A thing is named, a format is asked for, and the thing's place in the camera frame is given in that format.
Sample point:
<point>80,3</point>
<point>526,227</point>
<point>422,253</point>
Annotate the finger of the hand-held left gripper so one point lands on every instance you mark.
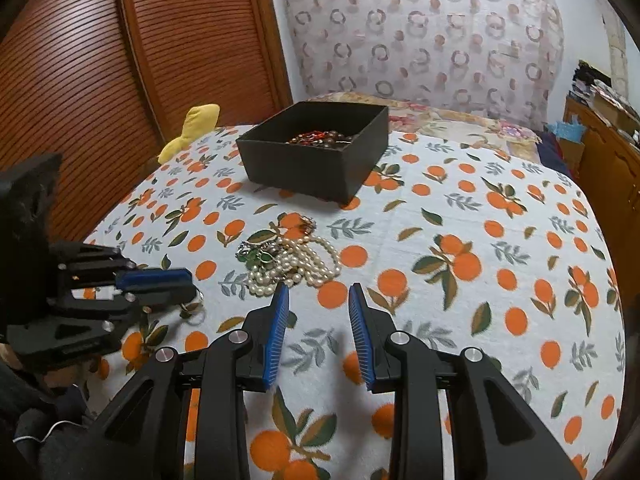
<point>150,278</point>
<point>125,306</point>

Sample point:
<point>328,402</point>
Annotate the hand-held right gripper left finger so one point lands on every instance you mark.
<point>277,340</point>

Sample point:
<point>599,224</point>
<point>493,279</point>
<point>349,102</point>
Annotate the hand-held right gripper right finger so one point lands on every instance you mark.
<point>360,340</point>

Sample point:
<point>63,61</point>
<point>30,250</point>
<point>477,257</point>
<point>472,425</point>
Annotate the black storage box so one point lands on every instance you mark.
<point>300,175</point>

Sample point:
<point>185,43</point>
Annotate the person's left forearm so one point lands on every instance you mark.
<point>40,450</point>

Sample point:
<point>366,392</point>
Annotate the orange print blanket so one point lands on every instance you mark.
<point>450,310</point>

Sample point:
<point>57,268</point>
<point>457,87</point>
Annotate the small metal brooch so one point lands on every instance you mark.
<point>304,225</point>

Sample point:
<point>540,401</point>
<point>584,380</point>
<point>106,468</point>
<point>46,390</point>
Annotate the yellow plush toy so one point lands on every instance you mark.
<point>200,120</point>

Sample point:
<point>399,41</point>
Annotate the wooden slatted wardrobe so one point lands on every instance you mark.
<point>150,60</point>

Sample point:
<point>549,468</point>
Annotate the floral bedsheet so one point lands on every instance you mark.
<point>450,125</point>

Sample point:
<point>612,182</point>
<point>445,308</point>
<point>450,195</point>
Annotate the blue plastic bag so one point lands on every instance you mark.
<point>565,131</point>

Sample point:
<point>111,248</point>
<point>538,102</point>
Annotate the wooden cabinet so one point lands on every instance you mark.
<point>600,160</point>

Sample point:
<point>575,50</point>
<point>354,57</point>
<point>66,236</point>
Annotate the circle print curtain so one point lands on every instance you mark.
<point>425,35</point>

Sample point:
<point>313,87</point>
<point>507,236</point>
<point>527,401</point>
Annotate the stack of folded clothes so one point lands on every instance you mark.
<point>587,82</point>

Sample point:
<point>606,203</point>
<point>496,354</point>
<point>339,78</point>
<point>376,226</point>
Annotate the cardboard box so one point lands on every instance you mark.
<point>617,110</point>

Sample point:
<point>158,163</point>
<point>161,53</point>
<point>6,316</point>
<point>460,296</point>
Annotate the tied beige curtain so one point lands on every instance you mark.
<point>617,60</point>

